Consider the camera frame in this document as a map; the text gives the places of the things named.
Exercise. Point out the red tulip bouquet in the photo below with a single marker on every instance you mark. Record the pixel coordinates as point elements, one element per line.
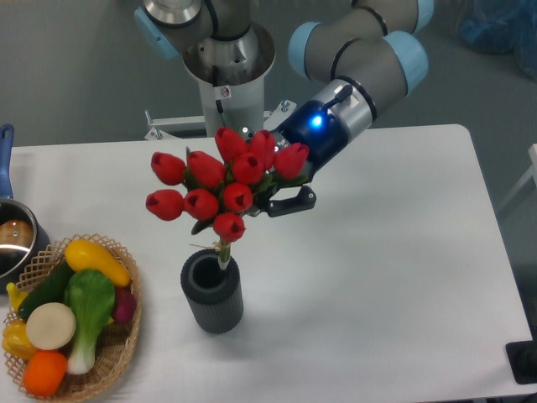
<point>218,192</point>

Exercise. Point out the yellow banana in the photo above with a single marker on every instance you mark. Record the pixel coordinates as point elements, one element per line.
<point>15,295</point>

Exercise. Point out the green bok choy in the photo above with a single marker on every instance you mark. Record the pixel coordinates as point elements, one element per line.
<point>91,297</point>

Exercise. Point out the black device at table edge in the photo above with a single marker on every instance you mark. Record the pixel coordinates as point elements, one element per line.
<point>522,361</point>

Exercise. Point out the woven wicker basket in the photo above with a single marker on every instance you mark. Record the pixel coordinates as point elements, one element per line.
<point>116,344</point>

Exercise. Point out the green cucumber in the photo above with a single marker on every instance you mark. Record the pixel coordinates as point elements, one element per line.
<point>51,289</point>

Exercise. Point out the white chair frame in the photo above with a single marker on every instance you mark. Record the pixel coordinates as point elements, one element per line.
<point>521,188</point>

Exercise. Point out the yellow bell pepper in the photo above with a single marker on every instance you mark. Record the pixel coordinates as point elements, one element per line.
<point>16,341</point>

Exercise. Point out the yellow squash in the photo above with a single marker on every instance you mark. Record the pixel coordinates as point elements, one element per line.
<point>83,254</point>

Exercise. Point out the grey ribbed vase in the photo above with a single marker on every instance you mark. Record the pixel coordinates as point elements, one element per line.
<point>214,295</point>

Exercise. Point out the blue plastic bag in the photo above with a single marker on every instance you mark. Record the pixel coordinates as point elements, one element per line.
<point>500,28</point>

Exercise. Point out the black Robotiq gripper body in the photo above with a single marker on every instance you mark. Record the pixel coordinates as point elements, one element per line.
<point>324,134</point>

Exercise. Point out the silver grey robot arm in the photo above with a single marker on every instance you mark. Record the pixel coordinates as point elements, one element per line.
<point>366,61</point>

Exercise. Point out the blue handled saucepan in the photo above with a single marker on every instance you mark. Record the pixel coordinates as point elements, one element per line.
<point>22,237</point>

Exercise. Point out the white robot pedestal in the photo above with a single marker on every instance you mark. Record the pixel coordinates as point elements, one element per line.
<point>233,106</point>

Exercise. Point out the orange fruit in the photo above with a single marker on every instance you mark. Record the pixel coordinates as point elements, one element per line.
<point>44,373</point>

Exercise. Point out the cream round bun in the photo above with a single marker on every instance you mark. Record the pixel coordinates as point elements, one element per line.
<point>51,326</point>

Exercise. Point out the purple red onion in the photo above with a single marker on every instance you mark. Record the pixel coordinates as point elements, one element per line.
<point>125,306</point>

